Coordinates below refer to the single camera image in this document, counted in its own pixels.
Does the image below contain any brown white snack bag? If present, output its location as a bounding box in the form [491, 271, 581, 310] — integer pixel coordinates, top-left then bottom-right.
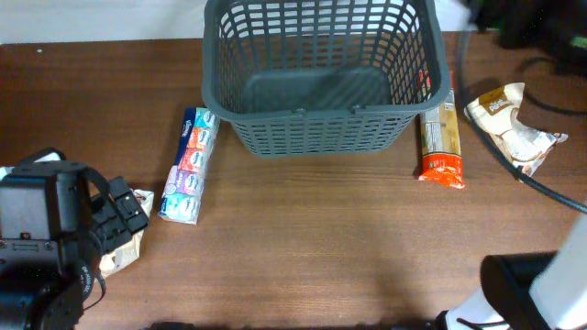
[99, 190, 154, 278]

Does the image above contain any grey plastic shopping basket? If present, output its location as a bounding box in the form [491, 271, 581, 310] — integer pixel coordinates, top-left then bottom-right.
[202, 0, 450, 158]

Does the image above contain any orange pasta package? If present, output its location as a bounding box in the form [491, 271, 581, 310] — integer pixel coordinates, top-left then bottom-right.
[418, 71, 465, 189]

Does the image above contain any white brown panko bag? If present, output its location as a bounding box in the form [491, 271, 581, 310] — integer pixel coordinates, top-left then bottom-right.
[464, 82, 568, 177]

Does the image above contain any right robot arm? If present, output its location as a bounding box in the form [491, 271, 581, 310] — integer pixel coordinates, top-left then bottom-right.
[437, 1, 586, 329]

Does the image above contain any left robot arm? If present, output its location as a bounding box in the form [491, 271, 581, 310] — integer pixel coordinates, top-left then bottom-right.
[1, 148, 149, 329]

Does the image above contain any Kleenex tissue multipack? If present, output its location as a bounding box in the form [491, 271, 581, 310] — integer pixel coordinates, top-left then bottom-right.
[158, 107, 220, 225]

